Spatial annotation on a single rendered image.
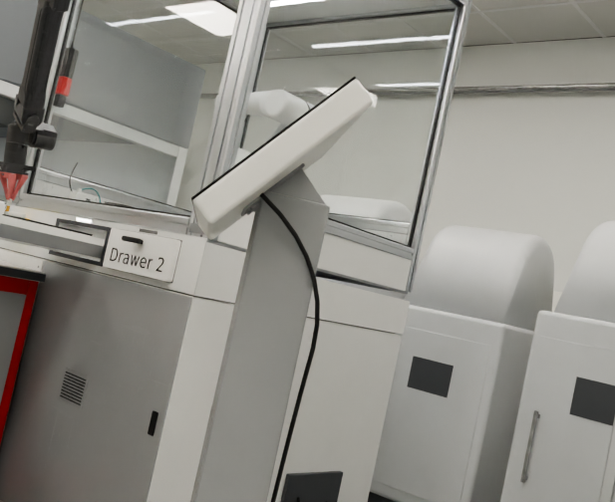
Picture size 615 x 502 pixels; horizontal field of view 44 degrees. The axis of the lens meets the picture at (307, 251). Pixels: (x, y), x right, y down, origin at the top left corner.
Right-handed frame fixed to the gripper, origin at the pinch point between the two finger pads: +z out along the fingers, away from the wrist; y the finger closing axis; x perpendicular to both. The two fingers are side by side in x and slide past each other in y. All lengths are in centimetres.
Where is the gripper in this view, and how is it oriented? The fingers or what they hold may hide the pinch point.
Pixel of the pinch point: (10, 196)
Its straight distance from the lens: 225.0
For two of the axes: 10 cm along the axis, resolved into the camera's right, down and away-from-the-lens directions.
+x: -7.4, -1.3, 6.6
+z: -1.4, 9.9, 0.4
